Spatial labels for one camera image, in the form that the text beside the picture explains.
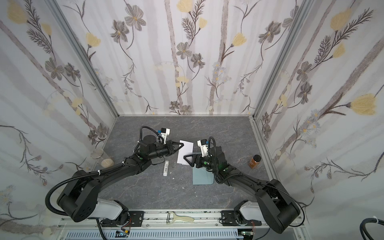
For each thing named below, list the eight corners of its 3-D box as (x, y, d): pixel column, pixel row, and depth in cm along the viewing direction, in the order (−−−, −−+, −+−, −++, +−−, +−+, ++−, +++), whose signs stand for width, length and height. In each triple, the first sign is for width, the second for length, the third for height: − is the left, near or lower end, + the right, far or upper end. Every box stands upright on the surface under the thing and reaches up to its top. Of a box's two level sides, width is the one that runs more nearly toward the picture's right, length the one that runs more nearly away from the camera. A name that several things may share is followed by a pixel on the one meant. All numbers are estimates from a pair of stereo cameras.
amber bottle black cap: (249, 169, 94) (254, 162, 86) (247, 162, 97) (252, 154, 90) (257, 169, 94) (262, 162, 87) (255, 162, 97) (260, 154, 90)
